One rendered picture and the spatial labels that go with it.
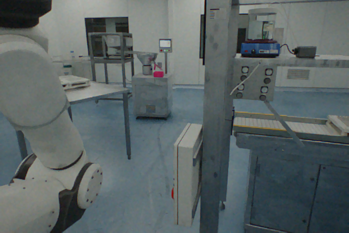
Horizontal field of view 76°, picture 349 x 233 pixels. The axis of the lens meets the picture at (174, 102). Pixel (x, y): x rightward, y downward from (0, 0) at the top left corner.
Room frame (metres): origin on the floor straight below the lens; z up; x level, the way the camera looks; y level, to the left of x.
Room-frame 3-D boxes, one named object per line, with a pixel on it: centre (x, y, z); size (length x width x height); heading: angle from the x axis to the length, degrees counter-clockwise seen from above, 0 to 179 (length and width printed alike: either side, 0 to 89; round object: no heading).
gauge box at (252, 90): (1.25, -0.45, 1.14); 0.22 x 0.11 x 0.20; 73
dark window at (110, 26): (6.78, 1.94, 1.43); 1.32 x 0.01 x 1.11; 81
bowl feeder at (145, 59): (4.02, 0.42, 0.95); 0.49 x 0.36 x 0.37; 81
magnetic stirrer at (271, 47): (1.33, -0.49, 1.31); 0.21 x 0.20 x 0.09; 163
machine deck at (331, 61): (1.32, -0.68, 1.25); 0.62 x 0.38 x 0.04; 73
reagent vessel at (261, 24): (1.33, -0.49, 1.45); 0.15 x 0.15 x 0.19
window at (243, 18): (6.28, -1.39, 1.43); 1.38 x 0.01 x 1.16; 81
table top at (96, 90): (2.45, 1.41, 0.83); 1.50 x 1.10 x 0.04; 50
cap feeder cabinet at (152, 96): (3.96, 0.38, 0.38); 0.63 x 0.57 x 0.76; 81
